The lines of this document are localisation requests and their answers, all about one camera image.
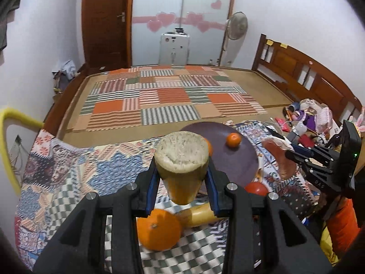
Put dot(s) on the tan woven bed mat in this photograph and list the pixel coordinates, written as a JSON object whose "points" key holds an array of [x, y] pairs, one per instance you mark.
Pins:
{"points": [[265, 85]]}

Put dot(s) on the wardrobe with sliding doors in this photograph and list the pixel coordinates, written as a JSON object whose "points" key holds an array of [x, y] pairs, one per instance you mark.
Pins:
{"points": [[159, 0]]}

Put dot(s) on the red tomato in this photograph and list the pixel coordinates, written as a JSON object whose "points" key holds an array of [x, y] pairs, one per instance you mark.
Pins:
{"points": [[256, 189]]}

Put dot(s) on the small white cabinet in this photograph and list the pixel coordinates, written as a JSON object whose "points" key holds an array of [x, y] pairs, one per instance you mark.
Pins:
{"points": [[174, 48]]}

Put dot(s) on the striped patchwork mat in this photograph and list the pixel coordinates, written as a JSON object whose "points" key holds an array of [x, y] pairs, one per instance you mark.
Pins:
{"points": [[171, 97]]}

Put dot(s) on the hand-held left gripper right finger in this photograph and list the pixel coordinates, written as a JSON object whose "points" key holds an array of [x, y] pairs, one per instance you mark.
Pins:
{"points": [[212, 194]]}

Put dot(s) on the dark purple plate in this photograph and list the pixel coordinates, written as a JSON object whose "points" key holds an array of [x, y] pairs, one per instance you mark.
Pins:
{"points": [[231, 165]]}

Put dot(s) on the small orange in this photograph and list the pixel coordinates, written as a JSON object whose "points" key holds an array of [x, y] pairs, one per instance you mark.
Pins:
{"points": [[233, 140], [210, 148]]}

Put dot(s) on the standing fan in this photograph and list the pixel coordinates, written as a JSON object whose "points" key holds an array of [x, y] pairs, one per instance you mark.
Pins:
{"points": [[236, 25]]}

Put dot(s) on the yellow garment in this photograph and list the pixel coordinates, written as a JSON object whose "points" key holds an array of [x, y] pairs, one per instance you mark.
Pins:
{"points": [[328, 248]]}

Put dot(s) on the large orange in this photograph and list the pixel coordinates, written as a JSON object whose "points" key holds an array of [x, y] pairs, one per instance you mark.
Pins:
{"points": [[159, 231]]}

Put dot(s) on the dark hanging clothes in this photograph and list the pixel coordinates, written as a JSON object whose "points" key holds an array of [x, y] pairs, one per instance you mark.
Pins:
{"points": [[5, 25]]}

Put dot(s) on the yellow banana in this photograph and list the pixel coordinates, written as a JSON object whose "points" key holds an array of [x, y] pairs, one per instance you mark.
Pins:
{"points": [[196, 215]]}

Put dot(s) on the pink heart stickers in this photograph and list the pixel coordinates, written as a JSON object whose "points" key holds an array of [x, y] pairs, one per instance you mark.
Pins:
{"points": [[164, 20]]}

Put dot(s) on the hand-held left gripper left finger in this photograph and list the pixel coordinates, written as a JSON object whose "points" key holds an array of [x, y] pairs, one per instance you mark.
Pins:
{"points": [[151, 191]]}

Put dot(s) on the red box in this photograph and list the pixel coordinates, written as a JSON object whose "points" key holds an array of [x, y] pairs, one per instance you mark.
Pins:
{"points": [[305, 140]]}

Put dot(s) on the brown wooden door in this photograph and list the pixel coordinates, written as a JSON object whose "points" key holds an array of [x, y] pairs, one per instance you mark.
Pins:
{"points": [[105, 20]]}

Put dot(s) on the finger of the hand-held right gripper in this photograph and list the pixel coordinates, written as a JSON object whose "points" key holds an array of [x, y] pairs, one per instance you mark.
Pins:
{"points": [[302, 149], [310, 164]]}

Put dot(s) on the pile of bags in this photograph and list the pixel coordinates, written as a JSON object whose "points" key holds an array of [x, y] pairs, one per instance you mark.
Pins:
{"points": [[67, 68]]}

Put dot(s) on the white bottle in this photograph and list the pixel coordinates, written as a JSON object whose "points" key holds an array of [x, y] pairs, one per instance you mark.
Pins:
{"points": [[300, 128]]}

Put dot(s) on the pink plush toy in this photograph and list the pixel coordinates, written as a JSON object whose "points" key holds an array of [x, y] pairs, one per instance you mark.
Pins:
{"points": [[325, 115]]}

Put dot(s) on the patterned patchwork blanket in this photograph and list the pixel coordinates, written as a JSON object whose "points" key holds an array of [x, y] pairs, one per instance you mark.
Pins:
{"points": [[71, 165]]}

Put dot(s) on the black object on cabinet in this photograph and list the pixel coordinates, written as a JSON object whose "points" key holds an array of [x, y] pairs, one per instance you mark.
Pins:
{"points": [[179, 30]]}

